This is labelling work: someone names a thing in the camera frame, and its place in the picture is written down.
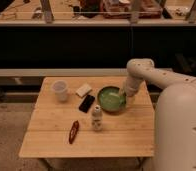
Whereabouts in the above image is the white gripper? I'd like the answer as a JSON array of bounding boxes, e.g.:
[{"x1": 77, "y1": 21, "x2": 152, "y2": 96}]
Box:
[{"x1": 119, "y1": 80, "x2": 139, "y2": 98}]

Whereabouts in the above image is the green ceramic bowl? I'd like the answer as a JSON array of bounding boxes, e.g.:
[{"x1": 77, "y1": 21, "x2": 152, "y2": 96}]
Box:
[{"x1": 97, "y1": 86, "x2": 126, "y2": 112}]

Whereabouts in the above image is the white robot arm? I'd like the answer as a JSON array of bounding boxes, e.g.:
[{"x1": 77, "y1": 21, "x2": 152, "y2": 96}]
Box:
[{"x1": 123, "y1": 58, "x2": 196, "y2": 171}]

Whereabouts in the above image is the white sponge block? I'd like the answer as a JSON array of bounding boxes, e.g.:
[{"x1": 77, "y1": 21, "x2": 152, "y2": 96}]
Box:
[{"x1": 76, "y1": 84, "x2": 92, "y2": 98}]

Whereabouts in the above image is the black smartphone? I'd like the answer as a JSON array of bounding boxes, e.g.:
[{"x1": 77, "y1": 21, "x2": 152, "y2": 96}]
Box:
[{"x1": 79, "y1": 95, "x2": 95, "y2": 113}]

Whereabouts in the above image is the small white bottle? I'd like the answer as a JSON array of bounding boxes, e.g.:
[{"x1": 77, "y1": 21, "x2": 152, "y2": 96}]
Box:
[{"x1": 92, "y1": 105, "x2": 102, "y2": 131}]

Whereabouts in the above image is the wooden folding table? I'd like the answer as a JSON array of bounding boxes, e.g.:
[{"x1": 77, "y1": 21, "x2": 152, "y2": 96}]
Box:
[{"x1": 19, "y1": 77, "x2": 154, "y2": 159}]

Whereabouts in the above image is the translucent plastic cup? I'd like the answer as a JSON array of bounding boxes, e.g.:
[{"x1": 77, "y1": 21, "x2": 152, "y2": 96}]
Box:
[{"x1": 51, "y1": 80, "x2": 68, "y2": 102}]

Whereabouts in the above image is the red chili pepper toy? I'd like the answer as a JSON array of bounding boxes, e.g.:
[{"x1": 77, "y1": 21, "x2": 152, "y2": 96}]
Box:
[{"x1": 69, "y1": 121, "x2": 79, "y2": 144}]

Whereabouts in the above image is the long wooden bench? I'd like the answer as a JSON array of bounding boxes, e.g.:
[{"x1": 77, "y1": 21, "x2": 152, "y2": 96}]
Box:
[{"x1": 0, "y1": 68, "x2": 127, "y2": 86}]

